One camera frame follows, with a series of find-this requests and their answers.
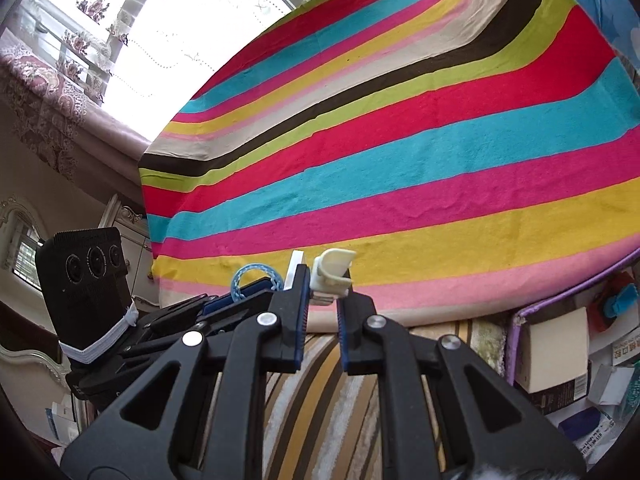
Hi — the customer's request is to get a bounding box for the cream box with dark side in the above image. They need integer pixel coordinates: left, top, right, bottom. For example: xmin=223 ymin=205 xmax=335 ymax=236
xmin=515 ymin=306 xmax=592 ymax=402

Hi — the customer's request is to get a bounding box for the white box with black text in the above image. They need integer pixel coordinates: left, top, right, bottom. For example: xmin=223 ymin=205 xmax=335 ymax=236
xmin=575 ymin=420 xmax=627 ymax=461

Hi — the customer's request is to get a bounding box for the carved frame mirror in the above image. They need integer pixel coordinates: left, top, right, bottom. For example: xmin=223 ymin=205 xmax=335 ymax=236
xmin=0 ymin=197 xmax=47 ymax=303

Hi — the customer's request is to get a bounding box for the colourful striped cloth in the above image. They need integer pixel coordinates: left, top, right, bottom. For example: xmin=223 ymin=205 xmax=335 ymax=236
xmin=137 ymin=0 xmax=640 ymax=333

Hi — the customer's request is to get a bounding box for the white box with red text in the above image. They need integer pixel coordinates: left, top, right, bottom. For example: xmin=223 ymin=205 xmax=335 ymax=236
xmin=611 ymin=335 xmax=640 ymax=367

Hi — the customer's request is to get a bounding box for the mauve patterned drape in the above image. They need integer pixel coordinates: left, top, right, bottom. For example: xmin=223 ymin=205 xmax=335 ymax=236
xmin=0 ymin=40 xmax=152 ymax=183

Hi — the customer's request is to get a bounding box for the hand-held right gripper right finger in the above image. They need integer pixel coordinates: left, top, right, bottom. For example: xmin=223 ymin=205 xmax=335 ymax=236
xmin=335 ymin=292 xmax=586 ymax=480

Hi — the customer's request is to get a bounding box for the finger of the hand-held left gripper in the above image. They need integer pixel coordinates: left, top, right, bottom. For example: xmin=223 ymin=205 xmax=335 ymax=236
xmin=145 ymin=280 xmax=281 ymax=327
xmin=122 ymin=310 xmax=253 ymax=362

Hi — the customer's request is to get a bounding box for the cartoon printed blanket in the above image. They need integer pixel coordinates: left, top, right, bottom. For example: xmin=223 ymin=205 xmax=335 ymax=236
xmin=542 ymin=0 xmax=640 ymax=77

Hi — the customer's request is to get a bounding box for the toy basketball hoop with backboard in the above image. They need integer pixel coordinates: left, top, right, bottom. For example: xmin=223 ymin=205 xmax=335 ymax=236
xmin=231 ymin=249 xmax=307 ymax=305

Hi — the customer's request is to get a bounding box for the purple storage box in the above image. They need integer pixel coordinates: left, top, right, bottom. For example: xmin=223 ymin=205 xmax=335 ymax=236
xmin=504 ymin=250 xmax=640 ymax=467

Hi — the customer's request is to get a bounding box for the cream carved cabinet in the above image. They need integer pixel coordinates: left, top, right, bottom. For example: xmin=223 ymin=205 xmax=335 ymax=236
xmin=95 ymin=192 xmax=157 ymax=302

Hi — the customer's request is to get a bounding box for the white plastic hoop stand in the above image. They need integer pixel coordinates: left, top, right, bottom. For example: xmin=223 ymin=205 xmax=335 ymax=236
xmin=310 ymin=249 xmax=358 ymax=307

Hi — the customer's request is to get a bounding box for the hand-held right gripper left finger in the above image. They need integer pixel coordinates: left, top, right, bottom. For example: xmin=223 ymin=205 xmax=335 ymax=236
xmin=60 ymin=262 xmax=313 ymax=480

